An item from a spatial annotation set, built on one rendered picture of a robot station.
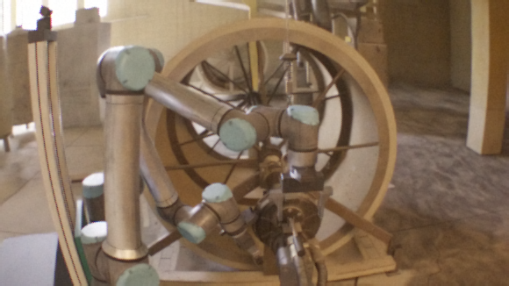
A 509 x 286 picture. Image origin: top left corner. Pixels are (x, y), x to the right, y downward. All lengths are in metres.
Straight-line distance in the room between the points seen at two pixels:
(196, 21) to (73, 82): 5.79
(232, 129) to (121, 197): 0.37
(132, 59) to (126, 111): 0.13
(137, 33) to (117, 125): 11.94
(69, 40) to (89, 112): 1.64
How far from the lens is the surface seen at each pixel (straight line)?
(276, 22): 2.28
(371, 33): 8.33
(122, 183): 1.03
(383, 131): 2.53
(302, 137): 1.17
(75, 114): 8.12
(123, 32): 13.04
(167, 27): 12.68
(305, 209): 1.61
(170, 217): 1.34
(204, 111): 1.16
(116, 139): 1.00
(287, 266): 1.42
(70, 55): 8.01
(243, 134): 1.09
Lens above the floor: 1.70
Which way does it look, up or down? 17 degrees down
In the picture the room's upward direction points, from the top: 1 degrees counter-clockwise
